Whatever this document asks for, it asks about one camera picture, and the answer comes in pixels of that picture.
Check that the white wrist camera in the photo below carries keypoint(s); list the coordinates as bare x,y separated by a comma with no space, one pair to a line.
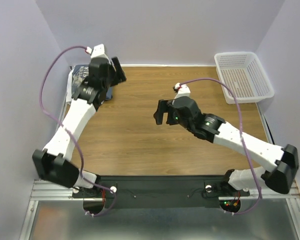
98,51
182,90

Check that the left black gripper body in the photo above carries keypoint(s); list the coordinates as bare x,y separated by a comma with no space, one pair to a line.
108,81

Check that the blue tank top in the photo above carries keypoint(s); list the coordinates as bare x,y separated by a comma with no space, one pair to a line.
80,71

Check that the folded white tank top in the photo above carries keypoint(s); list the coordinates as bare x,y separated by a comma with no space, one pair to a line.
68,97

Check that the aluminium frame rail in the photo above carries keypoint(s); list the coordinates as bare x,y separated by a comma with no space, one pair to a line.
46,191

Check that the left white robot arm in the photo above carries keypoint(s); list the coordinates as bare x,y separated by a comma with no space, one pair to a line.
53,162

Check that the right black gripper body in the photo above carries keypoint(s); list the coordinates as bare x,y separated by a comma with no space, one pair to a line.
168,111

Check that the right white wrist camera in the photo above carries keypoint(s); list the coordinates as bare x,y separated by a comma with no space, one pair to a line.
182,90

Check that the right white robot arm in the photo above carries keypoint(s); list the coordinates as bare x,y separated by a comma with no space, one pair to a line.
278,165

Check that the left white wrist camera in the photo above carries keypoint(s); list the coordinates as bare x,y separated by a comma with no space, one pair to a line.
98,51

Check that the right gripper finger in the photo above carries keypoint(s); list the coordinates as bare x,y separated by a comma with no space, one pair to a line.
159,116
162,107

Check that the white plastic basket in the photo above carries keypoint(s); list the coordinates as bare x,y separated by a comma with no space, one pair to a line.
243,73

